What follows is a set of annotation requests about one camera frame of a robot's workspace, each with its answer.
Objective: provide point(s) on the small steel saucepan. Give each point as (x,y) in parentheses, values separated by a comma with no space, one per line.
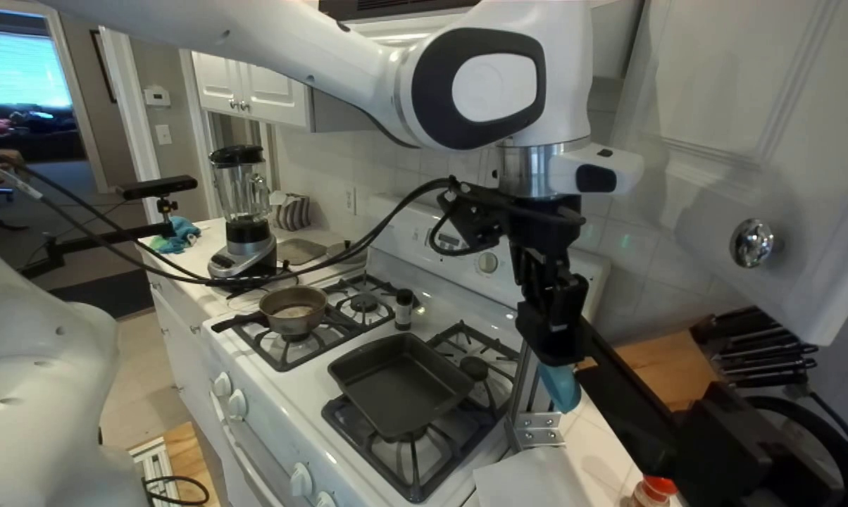
(294,312)

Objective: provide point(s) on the white gas stove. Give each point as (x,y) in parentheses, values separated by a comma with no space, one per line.
(264,442)

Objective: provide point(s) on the round metal cabinet knob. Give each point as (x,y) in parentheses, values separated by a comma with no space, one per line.
(753,245)

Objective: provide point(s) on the black stereo camera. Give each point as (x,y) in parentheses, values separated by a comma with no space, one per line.
(159,188)

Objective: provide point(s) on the wooden knife block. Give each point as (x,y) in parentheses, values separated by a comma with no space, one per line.
(667,371)

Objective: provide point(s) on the white upper wall cabinets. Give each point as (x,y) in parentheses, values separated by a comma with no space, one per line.
(243,87)

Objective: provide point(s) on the white cabinet door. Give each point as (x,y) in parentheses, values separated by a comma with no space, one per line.
(723,114)

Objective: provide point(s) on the blue plastic serving spoon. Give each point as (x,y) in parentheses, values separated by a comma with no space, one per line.
(563,387)

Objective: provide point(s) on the white power strip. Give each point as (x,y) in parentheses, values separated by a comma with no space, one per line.
(152,468)

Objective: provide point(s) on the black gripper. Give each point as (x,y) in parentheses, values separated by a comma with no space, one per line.
(549,287)

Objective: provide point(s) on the bright window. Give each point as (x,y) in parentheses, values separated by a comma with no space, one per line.
(18,71)

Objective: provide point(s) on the small black-capped pepper bottle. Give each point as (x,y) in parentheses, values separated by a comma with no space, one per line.
(404,309)

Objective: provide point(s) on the black cast iron stove grate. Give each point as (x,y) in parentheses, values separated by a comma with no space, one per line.
(254,350)
(399,453)

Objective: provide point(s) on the black round appliance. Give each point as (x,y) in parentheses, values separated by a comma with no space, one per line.
(778,453)

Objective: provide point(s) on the black camera support bar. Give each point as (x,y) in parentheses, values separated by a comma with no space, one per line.
(115,240)

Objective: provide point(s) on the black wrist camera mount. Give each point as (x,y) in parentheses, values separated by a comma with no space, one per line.
(525,216)

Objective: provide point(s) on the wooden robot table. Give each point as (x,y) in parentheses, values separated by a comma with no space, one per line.
(194,461)

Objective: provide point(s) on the spice bottle with red cap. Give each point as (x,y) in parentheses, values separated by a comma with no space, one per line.
(659,491)

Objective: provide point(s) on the white wall thermostat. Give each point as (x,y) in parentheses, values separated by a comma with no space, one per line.
(157,94)

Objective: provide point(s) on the round metal lid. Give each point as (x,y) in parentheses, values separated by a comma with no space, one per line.
(301,252)

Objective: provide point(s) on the white light switch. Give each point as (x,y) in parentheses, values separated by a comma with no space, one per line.
(166,133)

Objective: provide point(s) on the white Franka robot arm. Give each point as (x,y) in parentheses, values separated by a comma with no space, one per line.
(574,57)

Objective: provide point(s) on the blue clamp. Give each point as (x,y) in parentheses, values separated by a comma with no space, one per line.
(173,239)

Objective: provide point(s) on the square dark grey pan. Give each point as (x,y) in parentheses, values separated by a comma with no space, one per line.
(399,383)

